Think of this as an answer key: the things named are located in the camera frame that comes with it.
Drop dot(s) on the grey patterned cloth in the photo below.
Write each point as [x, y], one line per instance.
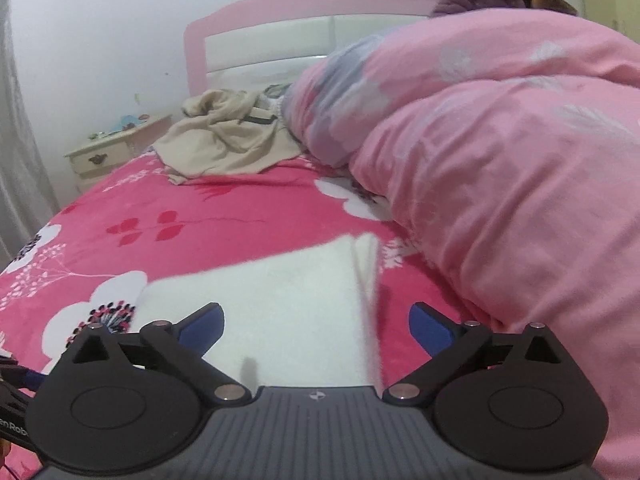
[275, 91]

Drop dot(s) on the pink bed headboard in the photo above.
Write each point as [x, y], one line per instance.
[270, 35]

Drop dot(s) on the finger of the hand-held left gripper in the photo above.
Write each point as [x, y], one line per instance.
[31, 379]

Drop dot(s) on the grey curtain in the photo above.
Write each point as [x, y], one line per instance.
[15, 135]

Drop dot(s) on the cream nightstand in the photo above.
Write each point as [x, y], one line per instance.
[110, 152]

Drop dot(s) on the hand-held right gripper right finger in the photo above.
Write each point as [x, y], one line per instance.
[430, 331]

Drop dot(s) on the pale yellow wardrobe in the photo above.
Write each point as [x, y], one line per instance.
[617, 0]

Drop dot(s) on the pink floral bed sheet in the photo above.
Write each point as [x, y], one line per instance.
[200, 200]

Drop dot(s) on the white knit sweater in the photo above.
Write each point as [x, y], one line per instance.
[290, 300]

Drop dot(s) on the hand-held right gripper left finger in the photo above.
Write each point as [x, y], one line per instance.
[205, 329]

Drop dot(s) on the beige crumpled clothes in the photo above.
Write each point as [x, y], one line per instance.
[225, 150]

